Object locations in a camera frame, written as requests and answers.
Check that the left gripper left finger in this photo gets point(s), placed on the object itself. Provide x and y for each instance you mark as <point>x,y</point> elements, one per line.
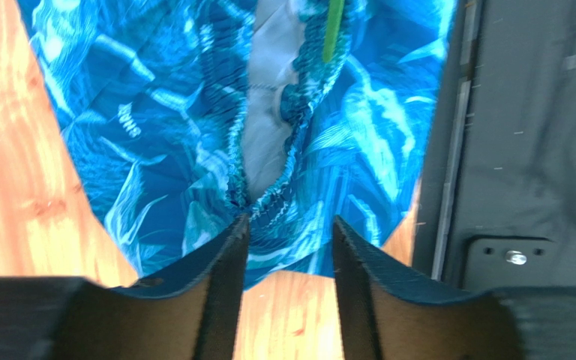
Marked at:
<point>187,310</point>

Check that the blue leaf-print shorts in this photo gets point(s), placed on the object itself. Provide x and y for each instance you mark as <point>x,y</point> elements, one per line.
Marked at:
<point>179,116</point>

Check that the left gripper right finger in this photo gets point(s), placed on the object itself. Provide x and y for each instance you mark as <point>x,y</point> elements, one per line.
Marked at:
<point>388,310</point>

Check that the green hanger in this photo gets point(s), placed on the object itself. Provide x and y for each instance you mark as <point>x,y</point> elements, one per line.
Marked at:
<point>332,29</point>

